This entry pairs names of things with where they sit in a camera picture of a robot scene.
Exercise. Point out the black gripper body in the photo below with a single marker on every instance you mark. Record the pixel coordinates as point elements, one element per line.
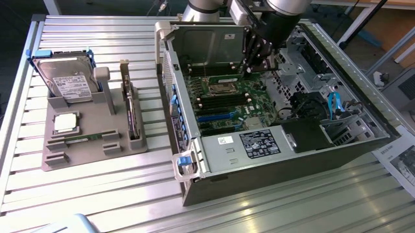
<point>280,28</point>

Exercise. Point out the green RAM stick white label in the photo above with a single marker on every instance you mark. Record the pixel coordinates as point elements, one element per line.
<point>228,79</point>

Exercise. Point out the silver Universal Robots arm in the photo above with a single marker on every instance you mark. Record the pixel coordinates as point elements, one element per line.
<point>201,9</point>

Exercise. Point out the metal CPU socket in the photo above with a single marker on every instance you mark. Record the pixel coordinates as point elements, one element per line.
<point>222,89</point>

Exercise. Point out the black slanted pole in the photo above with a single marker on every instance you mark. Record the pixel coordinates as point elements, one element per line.
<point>364,21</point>

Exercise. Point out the green motherboard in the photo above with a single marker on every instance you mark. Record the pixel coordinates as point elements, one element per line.
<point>224,116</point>

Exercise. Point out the silver chipset heat sink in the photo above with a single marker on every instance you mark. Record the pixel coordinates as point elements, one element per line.
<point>253,124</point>

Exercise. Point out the blue expansion slot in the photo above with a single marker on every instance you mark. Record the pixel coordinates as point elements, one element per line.
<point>216,117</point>

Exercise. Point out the white power strip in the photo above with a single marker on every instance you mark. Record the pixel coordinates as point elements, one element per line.
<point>380,78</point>

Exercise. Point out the metal disk bay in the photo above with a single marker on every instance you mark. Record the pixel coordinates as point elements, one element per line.
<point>348,128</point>

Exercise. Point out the grey power supply unit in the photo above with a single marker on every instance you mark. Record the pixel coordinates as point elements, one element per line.
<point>234,148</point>

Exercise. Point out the grey computer tower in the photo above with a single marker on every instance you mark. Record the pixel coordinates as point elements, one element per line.
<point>402,85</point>

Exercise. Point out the blue case release latch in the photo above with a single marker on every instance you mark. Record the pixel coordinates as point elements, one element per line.
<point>184,161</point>

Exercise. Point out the black open PC case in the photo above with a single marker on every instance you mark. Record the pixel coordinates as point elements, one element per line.
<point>260,182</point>

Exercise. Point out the silver hard disk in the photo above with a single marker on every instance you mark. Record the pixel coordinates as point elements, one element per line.
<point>65,77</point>

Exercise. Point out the printed paper sheet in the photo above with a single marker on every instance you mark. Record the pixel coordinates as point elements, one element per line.
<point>397,157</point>

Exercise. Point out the grey parts rack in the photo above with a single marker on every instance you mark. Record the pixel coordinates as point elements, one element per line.
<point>94,153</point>

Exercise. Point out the silver CPU chip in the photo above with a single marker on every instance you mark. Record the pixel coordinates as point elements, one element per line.
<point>66,123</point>

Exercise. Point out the silver hard disk drive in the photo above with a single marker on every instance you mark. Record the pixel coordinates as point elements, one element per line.
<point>33,57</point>

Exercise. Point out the light blue plastic object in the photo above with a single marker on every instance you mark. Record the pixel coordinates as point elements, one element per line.
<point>69,224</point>

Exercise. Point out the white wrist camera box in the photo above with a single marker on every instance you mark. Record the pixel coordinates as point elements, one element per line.
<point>238,11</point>

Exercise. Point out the white desk frame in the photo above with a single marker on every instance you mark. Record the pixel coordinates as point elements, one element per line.
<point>405,52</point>

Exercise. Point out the graphics card metal bracket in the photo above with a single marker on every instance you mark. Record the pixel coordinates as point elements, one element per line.
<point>130,97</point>

